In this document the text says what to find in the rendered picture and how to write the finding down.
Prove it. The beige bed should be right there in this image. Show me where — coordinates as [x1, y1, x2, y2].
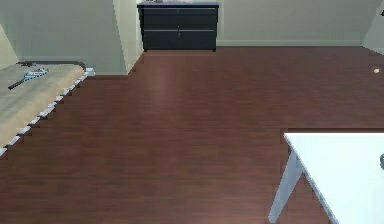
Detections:
[0, 60, 96, 158]

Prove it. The black chest of drawers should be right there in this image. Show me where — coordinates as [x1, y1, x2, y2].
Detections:
[136, 0, 220, 53]

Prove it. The blue tennis racket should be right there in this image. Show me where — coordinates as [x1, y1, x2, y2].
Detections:
[7, 68, 50, 91]

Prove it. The white table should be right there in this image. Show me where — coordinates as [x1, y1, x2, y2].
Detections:
[268, 132, 384, 224]

